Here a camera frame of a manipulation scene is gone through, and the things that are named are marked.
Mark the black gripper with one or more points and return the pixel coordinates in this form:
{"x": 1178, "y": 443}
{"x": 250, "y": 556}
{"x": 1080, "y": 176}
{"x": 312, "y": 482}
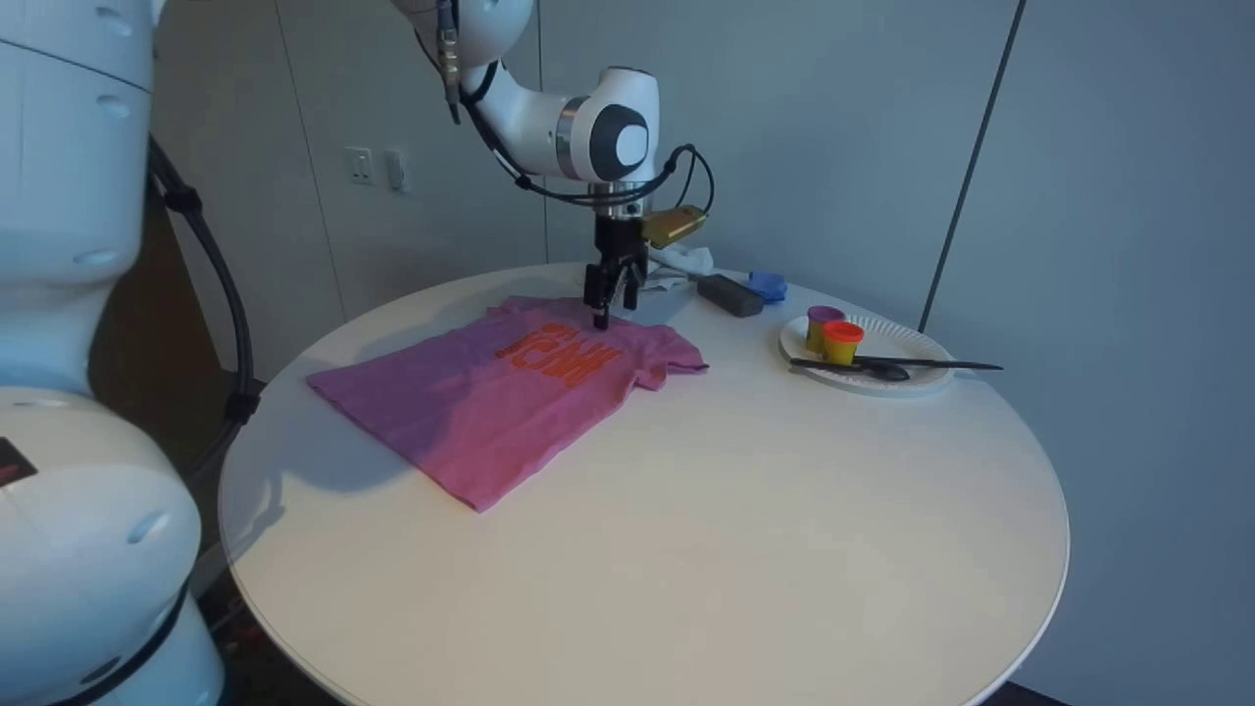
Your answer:
{"x": 616, "y": 247}

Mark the pink shirt with orange print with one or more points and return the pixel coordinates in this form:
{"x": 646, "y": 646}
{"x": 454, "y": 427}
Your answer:
{"x": 446, "y": 418}

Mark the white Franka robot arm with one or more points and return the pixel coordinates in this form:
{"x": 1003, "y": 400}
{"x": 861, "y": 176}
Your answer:
{"x": 63, "y": 392}

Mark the flat black block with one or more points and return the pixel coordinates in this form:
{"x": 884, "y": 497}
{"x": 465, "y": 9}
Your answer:
{"x": 732, "y": 294}

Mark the small blue object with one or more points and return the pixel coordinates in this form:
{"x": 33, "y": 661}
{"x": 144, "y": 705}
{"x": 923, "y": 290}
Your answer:
{"x": 765, "y": 288}

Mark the purple cup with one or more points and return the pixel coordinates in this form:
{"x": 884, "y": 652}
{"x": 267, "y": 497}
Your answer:
{"x": 826, "y": 319}

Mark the orange cup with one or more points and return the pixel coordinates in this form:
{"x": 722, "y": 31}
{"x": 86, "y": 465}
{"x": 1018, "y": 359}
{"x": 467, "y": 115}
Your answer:
{"x": 839, "y": 341}

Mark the white plate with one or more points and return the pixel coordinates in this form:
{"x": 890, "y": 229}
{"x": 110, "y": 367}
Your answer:
{"x": 915, "y": 376}

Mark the black paintbrush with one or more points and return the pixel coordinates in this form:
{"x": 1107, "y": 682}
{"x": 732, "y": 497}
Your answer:
{"x": 926, "y": 363}

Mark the gold wrist camera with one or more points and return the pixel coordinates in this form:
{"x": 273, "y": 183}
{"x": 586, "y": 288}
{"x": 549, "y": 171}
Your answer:
{"x": 671, "y": 225}

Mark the white wall outlet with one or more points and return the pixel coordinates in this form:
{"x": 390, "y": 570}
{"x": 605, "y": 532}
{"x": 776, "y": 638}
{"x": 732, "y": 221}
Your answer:
{"x": 393, "y": 171}
{"x": 358, "y": 166}

